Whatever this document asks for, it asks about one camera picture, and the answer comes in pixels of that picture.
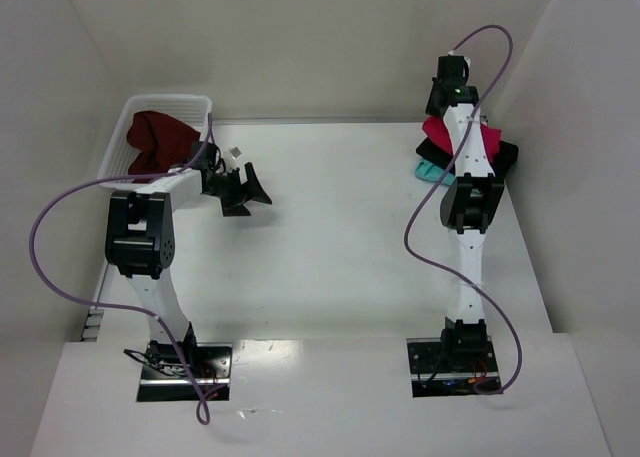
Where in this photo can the black folded t shirt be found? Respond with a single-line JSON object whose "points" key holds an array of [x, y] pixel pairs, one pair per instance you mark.
{"points": [[501, 163]]}

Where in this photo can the teal folded t shirt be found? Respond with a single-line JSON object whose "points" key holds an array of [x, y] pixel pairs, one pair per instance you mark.
{"points": [[430, 172]]}

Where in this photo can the pink t shirt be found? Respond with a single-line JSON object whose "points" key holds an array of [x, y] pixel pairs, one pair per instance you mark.
{"points": [[435, 130]]}

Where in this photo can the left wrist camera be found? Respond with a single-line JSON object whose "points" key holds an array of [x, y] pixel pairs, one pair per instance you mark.
{"points": [[232, 158]]}

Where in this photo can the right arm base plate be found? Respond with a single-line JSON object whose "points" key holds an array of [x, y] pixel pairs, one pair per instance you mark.
{"points": [[435, 375]]}

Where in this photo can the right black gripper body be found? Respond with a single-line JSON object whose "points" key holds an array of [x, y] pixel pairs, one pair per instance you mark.
{"points": [[451, 68]]}

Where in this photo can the dark red t shirt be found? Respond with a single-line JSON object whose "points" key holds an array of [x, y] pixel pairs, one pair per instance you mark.
{"points": [[161, 141]]}

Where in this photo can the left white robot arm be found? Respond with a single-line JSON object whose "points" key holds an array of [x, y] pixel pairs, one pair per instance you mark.
{"points": [[141, 244]]}

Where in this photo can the white plastic basket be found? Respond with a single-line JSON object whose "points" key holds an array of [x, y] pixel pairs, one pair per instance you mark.
{"points": [[189, 108]]}

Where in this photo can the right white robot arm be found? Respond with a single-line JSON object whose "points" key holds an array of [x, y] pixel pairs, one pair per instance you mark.
{"points": [[467, 209]]}

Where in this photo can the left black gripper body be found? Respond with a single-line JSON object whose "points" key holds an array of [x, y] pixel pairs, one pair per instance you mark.
{"points": [[235, 190]]}

